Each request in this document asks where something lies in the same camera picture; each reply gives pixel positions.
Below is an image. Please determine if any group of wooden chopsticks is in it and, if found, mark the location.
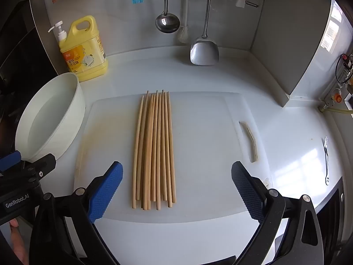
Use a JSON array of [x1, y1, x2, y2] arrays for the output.
[[132, 90, 177, 211]]

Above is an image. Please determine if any yellow dish soap bottle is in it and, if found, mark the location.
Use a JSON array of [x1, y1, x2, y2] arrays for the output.
[[47, 15, 109, 83]]

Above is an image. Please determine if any steel spatula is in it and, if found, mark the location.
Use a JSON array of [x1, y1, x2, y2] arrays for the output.
[[189, 0, 220, 66]]

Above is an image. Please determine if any dark slatted object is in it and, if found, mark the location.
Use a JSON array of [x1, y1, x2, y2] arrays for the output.
[[317, 176, 346, 265]]

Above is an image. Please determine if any white plastic cutting board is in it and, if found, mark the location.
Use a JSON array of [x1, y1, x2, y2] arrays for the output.
[[73, 91, 274, 225]]

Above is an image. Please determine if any white bottle brush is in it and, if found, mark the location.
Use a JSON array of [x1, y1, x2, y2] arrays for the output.
[[177, 0, 191, 44]]

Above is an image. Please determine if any gas pipe with valve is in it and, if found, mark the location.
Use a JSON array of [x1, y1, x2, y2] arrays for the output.
[[318, 53, 353, 115]]

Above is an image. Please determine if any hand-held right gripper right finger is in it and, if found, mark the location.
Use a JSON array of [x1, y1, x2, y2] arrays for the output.
[[231, 161, 324, 265]]

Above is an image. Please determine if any person's left hand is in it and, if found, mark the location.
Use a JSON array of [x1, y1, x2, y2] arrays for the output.
[[9, 218, 30, 265]]

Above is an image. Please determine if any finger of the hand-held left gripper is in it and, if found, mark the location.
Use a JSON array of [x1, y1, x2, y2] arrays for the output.
[[0, 150, 23, 172], [19, 153, 57, 183]]

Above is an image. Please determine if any white plastic bowl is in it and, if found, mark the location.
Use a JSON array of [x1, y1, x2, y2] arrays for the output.
[[14, 72, 86, 163]]

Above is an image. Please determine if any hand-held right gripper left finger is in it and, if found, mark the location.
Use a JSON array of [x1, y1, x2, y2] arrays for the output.
[[30, 161, 124, 265]]

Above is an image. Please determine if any steel ladle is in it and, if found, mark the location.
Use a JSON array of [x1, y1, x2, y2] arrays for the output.
[[155, 0, 180, 34]]

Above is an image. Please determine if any small steel fork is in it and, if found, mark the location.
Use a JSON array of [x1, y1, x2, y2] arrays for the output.
[[323, 136, 331, 186]]

